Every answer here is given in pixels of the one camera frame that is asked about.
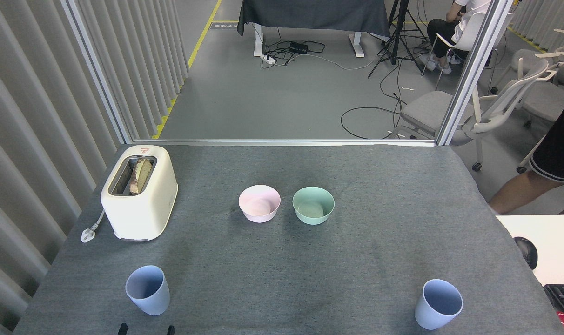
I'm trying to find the light blue cup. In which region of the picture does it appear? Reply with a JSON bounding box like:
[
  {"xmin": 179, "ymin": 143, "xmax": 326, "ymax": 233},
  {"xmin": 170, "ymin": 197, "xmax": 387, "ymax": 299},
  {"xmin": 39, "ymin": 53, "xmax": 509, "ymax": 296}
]
[
  {"xmin": 414, "ymin": 279, "xmax": 463, "ymax": 331},
  {"xmin": 125, "ymin": 265, "xmax": 170, "ymax": 316}
]

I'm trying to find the grey office chair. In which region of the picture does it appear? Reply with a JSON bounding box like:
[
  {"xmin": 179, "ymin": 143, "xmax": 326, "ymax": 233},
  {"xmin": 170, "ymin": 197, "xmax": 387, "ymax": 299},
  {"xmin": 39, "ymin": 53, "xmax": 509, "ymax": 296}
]
[
  {"xmin": 490, "ymin": 28, "xmax": 564, "ymax": 174},
  {"xmin": 388, "ymin": 58, "xmax": 551, "ymax": 172}
]

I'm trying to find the white toaster power plug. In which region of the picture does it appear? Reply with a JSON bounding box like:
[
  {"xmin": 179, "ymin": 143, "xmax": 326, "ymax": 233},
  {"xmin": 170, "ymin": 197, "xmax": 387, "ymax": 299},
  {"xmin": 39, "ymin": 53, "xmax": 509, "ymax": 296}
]
[{"xmin": 81, "ymin": 209, "xmax": 107, "ymax": 243}]

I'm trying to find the cream white toaster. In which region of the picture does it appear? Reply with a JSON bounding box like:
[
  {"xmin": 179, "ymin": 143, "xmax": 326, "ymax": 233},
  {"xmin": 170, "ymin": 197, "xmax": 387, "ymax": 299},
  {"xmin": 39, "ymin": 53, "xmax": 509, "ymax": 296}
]
[{"xmin": 101, "ymin": 145, "xmax": 178, "ymax": 242}]

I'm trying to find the pink bowl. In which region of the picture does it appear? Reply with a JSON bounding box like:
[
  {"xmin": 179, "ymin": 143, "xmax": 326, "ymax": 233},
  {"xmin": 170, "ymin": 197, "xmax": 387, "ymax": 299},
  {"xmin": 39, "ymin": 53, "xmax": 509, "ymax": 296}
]
[{"xmin": 238, "ymin": 185, "xmax": 281, "ymax": 223}]

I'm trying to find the toasted bread slice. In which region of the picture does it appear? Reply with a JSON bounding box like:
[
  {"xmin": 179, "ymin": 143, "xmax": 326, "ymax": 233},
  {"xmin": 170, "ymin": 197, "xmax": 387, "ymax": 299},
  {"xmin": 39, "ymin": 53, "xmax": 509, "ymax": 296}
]
[{"xmin": 129, "ymin": 157, "xmax": 153, "ymax": 195}]

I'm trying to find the green bowl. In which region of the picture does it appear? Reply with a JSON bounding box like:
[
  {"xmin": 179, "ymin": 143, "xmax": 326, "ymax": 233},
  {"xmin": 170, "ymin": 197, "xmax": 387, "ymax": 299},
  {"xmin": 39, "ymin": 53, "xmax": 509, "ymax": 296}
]
[{"xmin": 292, "ymin": 187, "xmax": 335, "ymax": 226}]

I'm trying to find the dark table cloth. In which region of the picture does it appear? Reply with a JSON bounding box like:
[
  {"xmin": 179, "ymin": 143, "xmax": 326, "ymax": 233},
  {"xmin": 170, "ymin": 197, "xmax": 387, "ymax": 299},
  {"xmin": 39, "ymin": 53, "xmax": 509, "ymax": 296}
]
[{"xmin": 237, "ymin": 0, "xmax": 391, "ymax": 39}]

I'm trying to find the black computer mouse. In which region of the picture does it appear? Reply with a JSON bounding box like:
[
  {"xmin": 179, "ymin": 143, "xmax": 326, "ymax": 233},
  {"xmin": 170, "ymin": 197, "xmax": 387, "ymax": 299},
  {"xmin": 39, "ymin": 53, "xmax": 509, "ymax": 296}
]
[{"xmin": 513, "ymin": 236, "xmax": 538, "ymax": 271}]

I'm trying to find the black tripod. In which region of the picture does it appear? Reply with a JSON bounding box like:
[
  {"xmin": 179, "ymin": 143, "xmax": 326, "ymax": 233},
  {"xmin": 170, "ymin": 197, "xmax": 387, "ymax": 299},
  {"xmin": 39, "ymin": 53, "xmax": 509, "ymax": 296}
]
[{"xmin": 367, "ymin": 0, "xmax": 432, "ymax": 79}]

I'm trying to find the white desk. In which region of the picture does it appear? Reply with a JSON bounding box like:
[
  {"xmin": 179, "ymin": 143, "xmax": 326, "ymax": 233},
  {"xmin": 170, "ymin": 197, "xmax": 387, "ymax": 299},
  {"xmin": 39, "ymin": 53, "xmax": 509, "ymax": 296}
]
[{"xmin": 496, "ymin": 214, "xmax": 564, "ymax": 287}]

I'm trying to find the seated person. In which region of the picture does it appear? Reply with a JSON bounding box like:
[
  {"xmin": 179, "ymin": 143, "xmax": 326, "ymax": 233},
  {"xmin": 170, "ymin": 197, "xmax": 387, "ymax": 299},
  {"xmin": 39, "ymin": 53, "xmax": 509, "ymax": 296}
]
[{"xmin": 419, "ymin": 0, "xmax": 493, "ymax": 75}]

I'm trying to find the white plastic chair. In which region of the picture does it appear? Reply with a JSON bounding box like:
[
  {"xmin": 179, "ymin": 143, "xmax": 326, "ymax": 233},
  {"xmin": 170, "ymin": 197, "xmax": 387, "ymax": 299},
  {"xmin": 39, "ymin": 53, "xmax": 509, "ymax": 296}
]
[{"xmin": 421, "ymin": 11, "xmax": 516, "ymax": 92}]

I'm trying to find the standing person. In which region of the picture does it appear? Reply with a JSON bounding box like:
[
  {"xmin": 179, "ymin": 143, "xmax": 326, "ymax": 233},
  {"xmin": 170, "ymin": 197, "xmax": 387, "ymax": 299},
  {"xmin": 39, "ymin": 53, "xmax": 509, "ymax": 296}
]
[{"xmin": 488, "ymin": 72, "xmax": 564, "ymax": 216}]

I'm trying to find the silver frame rail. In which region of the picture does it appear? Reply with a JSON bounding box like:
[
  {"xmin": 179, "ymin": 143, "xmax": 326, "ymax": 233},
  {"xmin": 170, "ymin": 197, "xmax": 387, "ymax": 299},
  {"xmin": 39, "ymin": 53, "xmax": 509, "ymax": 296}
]
[{"xmin": 132, "ymin": 138, "xmax": 437, "ymax": 147}]

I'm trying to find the silver frame post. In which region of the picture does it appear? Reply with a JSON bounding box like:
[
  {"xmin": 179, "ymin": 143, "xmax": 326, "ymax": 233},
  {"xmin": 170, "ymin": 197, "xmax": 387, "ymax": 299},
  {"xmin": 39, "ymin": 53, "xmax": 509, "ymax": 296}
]
[
  {"xmin": 61, "ymin": 0, "xmax": 134, "ymax": 144},
  {"xmin": 435, "ymin": 0, "xmax": 515, "ymax": 146}
]

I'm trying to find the black floor cable loop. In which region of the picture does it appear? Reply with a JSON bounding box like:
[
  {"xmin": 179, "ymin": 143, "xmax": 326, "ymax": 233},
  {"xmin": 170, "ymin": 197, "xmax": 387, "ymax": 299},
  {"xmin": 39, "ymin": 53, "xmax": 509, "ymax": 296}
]
[{"xmin": 340, "ymin": 92, "xmax": 411, "ymax": 141}]

